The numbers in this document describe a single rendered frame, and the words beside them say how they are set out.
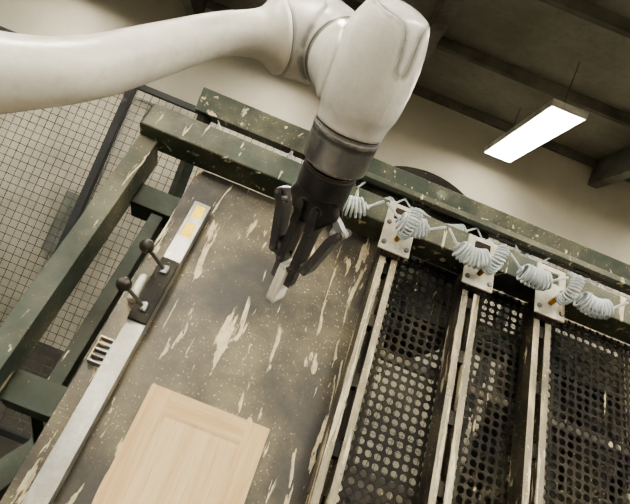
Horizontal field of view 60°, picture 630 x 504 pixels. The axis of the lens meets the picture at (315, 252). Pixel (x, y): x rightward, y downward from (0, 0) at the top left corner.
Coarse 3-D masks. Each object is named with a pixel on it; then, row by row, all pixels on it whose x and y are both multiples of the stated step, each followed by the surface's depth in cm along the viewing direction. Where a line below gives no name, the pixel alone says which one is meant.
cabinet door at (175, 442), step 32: (160, 416) 130; (192, 416) 132; (224, 416) 134; (128, 448) 125; (160, 448) 127; (192, 448) 129; (224, 448) 130; (256, 448) 132; (128, 480) 121; (160, 480) 123; (192, 480) 125; (224, 480) 127
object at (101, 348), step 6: (102, 336) 136; (96, 342) 134; (102, 342) 135; (108, 342) 137; (96, 348) 134; (102, 348) 137; (108, 348) 136; (90, 354) 133; (96, 354) 133; (102, 354) 136; (90, 360) 132; (96, 360) 135; (102, 360) 134; (96, 366) 134
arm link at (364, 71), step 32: (384, 0) 60; (320, 32) 67; (352, 32) 61; (384, 32) 59; (416, 32) 60; (320, 64) 66; (352, 64) 61; (384, 64) 60; (416, 64) 62; (320, 96) 66; (352, 96) 62; (384, 96) 62; (352, 128) 64; (384, 128) 65
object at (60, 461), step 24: (192, 240) 155; (168, 288) 148; (120, 336) 136; (120, 360) 133; (96, 384) 128; (96, 408) 126; (72, 432) 122; (48, 456) 118; (72, 456) 119; (48, 480) 116
